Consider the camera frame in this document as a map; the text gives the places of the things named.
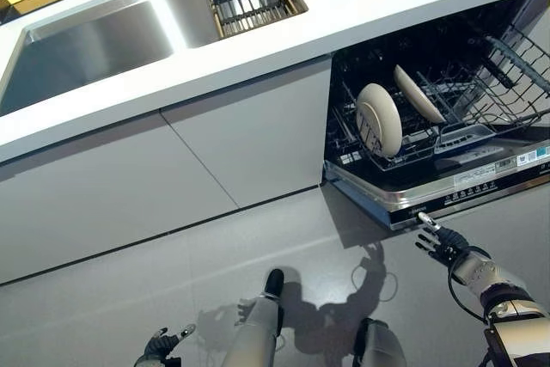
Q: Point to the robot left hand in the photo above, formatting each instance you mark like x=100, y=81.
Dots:
x=163, y=345

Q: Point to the beige round plate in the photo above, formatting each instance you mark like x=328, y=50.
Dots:
x=419, y=92
x=382, y=122

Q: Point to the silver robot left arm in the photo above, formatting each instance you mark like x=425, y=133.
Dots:
x=148, y=363

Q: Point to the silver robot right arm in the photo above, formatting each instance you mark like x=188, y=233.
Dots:
x=472, y=272

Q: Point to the dishwasher door with control panel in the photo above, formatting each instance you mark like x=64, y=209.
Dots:
x=472, y=195

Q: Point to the dark dishwasher tub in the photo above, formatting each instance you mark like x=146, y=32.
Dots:
x=386, y=53

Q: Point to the white cabinet door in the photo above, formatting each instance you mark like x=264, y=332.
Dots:
x=86, y=203
x=249, y=139

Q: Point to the robot right leg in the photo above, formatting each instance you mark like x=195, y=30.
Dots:
x=382, y=345

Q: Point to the stainless steel sink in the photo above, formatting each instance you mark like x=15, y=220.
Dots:
x=86, y=49

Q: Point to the grey plastic cutlery basket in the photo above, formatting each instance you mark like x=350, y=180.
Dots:
x=464, y=137

